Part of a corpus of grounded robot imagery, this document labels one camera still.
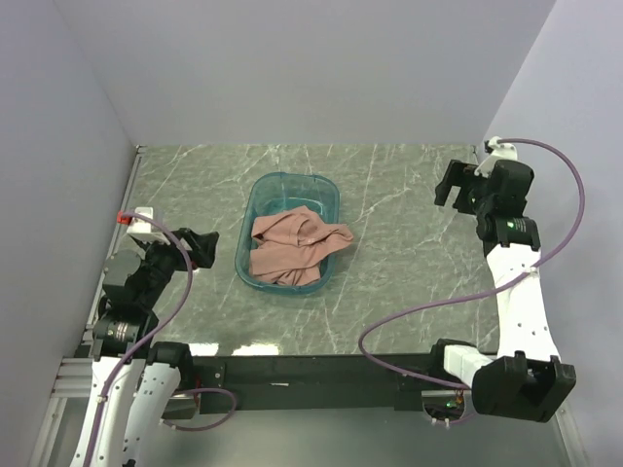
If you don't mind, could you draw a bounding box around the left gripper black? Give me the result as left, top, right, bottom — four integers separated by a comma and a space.
137, 226, 218, 307

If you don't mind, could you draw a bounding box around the teal plastic basin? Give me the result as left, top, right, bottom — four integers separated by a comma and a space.
235, 172, 341, 296

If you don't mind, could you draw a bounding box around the pink t shirt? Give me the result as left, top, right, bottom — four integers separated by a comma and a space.
249, 206, 353, 286

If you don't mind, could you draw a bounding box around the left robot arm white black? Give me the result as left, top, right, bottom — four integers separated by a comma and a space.
71, 228, 219, 466

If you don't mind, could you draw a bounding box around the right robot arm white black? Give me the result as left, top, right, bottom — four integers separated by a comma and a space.
427, 159, 576, 422

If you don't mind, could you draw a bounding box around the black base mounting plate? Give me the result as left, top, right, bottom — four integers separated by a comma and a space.
179, 354, 445, 411

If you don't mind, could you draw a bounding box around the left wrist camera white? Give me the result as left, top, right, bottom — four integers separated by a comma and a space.
117, 207, 169, 244

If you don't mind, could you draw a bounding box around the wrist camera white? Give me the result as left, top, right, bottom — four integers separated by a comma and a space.
117, 207, 169, 244
475, 136, 518, 178

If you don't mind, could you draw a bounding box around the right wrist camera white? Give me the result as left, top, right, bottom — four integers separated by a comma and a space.
475, 136, 518, 178

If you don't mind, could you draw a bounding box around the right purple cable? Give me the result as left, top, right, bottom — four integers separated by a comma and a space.
358, 138, 586, 427

